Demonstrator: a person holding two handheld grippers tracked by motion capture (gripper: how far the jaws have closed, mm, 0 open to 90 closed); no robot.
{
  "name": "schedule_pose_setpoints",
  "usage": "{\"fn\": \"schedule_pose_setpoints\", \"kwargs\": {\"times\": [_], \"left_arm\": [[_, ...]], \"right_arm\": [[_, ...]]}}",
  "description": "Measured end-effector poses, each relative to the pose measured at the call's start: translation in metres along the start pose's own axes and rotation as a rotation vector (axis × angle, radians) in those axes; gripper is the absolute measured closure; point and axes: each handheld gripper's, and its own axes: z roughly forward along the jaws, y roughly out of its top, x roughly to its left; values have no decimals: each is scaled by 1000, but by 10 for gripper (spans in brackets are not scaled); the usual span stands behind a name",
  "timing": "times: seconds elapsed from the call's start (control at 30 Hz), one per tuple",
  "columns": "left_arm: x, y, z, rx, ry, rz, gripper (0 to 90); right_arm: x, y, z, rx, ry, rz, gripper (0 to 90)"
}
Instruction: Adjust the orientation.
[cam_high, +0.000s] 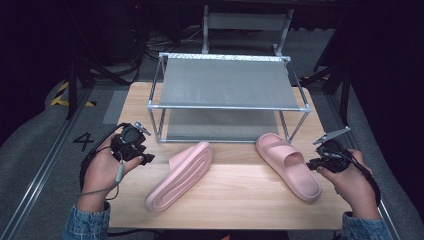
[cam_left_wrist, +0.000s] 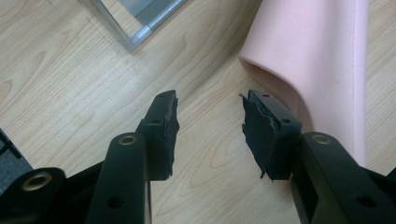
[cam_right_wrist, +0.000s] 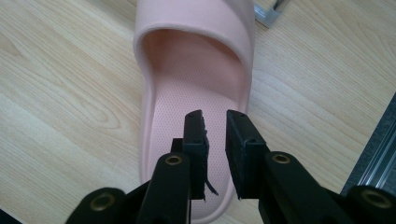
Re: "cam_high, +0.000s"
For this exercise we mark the black tripod stand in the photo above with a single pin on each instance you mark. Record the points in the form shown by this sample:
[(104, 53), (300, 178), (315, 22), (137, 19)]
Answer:
[(72, 90), (345, 93)]

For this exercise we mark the grey metal shoe rack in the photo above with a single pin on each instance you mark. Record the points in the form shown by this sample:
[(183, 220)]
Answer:
[(226, 83)]

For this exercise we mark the pink slipper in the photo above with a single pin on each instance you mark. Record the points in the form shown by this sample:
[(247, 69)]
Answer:
[(290, 166), (181, 176)]

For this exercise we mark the grey metal stand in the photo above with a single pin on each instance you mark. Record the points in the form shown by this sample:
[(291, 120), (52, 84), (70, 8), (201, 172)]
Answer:
[(246, 21)]

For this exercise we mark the person's right hand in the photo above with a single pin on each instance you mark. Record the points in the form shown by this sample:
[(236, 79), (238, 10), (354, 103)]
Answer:
[(353, 186)]

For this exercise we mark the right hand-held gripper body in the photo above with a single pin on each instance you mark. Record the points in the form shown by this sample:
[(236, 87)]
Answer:
[(333, 156)]

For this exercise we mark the aluminium floor rail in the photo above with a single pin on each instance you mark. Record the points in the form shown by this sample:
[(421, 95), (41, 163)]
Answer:
[(36, 176), (353, 133)]

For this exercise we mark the person's left hand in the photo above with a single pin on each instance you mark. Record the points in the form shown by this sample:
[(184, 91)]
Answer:
[(100, 170)]

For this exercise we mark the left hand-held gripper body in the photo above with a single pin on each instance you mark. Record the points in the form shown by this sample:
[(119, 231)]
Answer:
[(128, 143)]

